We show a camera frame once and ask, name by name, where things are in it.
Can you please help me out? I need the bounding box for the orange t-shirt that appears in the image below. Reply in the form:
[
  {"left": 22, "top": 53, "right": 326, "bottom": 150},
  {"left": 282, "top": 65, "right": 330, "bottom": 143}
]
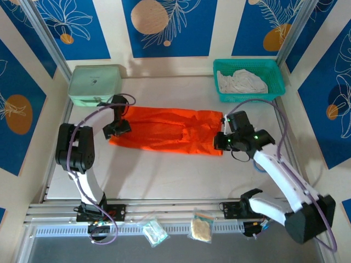
[{"left": 109, "top": 105, "right": 224, "bottom": 156}]

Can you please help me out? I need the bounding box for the mint green storage case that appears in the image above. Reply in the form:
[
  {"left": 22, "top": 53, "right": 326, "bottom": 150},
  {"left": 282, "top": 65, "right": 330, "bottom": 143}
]
[{"left": 67, "top": 64, "right": 123, "bottom": 107}]

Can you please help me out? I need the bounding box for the white t-shirt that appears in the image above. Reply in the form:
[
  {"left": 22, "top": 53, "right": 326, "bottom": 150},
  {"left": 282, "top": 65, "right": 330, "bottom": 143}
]
[{"left": 217, "top": 68, "right": 269, "bottom": 94}]

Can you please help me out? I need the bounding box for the teal plastic basket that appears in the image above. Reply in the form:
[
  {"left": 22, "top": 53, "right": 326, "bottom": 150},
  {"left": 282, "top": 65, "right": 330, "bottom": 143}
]
[{"left": 213, "top": 58, "right": 286, "bottom": 104}]

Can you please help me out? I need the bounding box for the plastic bag with beige sponge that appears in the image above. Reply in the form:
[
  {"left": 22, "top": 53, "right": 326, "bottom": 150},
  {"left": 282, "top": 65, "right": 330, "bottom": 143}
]
[{"left": 187, "top": 208, "right": 215, "bottom": 243}]

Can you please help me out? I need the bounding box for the plastic bag with green-white parts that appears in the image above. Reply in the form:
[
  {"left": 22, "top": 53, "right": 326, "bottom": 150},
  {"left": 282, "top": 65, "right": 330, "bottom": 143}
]
[{"left": 141, "top": 219, "right": 168, "bottom": 249}]

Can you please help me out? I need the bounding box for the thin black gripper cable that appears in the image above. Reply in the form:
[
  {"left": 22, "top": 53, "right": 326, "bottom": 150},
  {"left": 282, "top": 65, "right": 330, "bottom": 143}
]
[{"left": 231, "top": 150, "right": 252, "bottom": 163}]

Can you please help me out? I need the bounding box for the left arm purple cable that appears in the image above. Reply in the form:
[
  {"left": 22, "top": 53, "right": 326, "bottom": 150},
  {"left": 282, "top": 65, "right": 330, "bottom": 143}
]
[{"left": 65, "top": 93, "right": 137, "bottom": 244}]

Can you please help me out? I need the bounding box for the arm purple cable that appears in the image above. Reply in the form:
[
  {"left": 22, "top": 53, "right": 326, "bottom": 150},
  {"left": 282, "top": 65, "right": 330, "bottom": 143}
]
[
  {"left": 65, "top": 93, "right": 137, "bottom": 244},
  {"left": 226, "top": 98, "right": 338, "bottom": 251}
]

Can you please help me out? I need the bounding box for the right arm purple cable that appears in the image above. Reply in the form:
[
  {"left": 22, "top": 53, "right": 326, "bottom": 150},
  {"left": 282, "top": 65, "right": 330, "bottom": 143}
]
[{"left": 226, "top": 98, "right": 338, "bottom": 251}]

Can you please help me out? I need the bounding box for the aluminium side rail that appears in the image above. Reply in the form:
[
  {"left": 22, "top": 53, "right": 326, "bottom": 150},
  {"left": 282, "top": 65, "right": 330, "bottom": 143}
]
[
  {"left": 39, "top": 101, "right": 75, "bottom": 203},
  {"left": 275, "top": 97, "right": 316, "bottom": 198}
]

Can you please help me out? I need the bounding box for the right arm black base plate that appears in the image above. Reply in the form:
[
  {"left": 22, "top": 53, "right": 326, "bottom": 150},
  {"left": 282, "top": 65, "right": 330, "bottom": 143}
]
[{"left": 220, "top": 201, "right": 272, "bottom": 220}]

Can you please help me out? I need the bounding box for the aluminium frame rail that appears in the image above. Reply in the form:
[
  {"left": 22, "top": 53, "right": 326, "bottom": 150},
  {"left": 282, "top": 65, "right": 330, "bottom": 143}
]
[{"left": 23, "top": 197, "right": 324, "bottom": 225}]

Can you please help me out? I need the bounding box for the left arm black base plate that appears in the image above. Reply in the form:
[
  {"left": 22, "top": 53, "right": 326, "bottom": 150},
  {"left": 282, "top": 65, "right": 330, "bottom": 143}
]
[{"left": 76, "top": 204, "right": 127, "bottom": 222}]

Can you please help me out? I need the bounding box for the aluminium corner post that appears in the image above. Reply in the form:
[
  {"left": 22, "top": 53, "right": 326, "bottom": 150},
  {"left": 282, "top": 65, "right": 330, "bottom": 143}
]
[
  {"left": 276, "top": 0, "right": 316, "bottom": 65},
  {"left": 19, "top": 0, "right": 72, "bottom": 81}
]

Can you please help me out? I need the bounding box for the white slotted cable duct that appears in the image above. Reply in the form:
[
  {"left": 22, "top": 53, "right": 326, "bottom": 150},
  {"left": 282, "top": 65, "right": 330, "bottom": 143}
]
[{"left": 32, "top": 221, "right": 245, "bottom": 238}]

